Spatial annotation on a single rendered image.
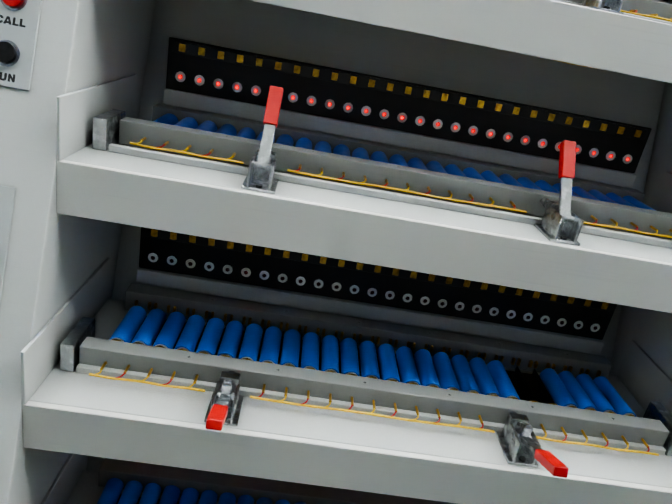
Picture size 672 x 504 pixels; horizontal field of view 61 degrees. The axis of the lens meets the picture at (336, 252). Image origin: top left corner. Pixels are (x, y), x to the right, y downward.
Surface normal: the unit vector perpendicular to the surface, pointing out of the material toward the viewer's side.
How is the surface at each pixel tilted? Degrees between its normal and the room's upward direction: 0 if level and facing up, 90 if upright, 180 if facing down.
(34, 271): 90
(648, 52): 109
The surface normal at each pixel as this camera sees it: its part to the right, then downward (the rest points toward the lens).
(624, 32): 0.01, 0.38
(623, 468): 0.18, -0.91
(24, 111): 0.07, 0.06
